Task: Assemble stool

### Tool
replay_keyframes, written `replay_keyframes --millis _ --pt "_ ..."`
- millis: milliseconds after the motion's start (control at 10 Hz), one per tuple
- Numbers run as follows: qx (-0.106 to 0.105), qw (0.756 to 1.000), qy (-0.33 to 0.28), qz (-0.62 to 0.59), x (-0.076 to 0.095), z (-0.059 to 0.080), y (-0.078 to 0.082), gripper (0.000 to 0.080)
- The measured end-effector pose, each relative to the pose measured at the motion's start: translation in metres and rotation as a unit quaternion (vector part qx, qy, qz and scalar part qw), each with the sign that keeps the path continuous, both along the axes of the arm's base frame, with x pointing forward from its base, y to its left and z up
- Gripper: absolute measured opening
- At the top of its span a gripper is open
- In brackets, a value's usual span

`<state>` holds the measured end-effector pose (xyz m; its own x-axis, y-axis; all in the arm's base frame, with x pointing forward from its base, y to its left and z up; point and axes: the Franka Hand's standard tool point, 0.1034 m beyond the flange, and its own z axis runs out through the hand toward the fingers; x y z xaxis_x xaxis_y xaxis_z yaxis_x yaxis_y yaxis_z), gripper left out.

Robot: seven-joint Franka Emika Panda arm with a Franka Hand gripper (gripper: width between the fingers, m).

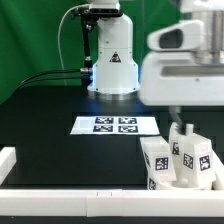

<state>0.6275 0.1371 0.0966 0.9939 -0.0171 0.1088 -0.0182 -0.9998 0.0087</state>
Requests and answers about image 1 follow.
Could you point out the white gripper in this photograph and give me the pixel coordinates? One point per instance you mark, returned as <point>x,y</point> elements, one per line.
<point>174,79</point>

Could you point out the white round stool seat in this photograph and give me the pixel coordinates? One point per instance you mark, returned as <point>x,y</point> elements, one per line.
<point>179,184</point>

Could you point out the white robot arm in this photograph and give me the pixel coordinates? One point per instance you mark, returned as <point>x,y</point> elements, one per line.
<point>200,32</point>

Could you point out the white marker sheet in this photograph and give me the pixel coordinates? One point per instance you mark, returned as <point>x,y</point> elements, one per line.
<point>115,125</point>

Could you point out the green backdrop curtain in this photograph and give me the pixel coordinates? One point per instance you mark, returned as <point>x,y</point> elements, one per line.
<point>36,35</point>

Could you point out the black camera stand pole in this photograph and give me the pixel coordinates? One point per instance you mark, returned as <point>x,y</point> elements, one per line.
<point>87,27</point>

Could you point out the white front barrier wall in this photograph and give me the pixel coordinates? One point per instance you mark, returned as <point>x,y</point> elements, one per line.
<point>106,203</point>

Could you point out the black camera on stand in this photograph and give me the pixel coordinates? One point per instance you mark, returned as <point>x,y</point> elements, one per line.
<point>102,10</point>

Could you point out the white left barrier wall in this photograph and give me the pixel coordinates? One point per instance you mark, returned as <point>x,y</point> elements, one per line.
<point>7,161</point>

